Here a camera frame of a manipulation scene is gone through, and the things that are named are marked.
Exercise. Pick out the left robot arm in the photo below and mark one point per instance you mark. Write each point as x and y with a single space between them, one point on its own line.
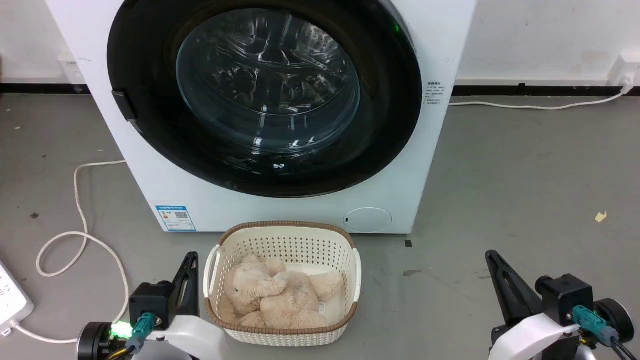
95 342

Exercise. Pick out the round white filter cover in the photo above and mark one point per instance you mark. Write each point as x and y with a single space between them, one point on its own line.
367 220

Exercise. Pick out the beige plush teddy bear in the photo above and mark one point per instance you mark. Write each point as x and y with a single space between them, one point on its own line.
280 295

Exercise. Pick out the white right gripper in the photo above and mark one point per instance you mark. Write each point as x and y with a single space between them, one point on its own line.
530 337

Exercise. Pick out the cream perforated laundry basket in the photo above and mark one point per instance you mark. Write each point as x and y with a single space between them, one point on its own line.
287 240

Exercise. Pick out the white power strip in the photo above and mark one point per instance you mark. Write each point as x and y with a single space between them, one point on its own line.
11 300

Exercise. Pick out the yellow paper scrap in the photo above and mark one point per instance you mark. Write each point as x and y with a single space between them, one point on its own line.
601 216

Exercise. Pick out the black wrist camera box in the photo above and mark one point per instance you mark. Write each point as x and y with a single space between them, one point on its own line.
565 295
150 302

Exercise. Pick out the black round glass washer door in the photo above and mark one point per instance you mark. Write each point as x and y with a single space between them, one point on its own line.
150 60

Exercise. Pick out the white front-load washing machine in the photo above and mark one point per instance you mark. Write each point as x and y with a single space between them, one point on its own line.
280 212

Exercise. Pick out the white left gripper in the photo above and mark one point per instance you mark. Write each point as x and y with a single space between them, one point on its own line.
195 335

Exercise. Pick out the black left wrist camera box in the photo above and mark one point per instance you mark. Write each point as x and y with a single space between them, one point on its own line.
150 302

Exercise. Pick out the small printed text sticker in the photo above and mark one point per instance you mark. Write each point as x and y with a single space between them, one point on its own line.
434 93

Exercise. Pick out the white wall socket box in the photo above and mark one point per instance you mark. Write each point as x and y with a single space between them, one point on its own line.
625 70

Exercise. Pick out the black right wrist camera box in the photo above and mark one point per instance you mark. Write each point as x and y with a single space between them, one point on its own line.
565 295

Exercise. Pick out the blue energy label sticker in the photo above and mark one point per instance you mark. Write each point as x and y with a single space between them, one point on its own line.
176 218

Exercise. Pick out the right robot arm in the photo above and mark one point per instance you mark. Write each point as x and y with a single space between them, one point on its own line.
617 315

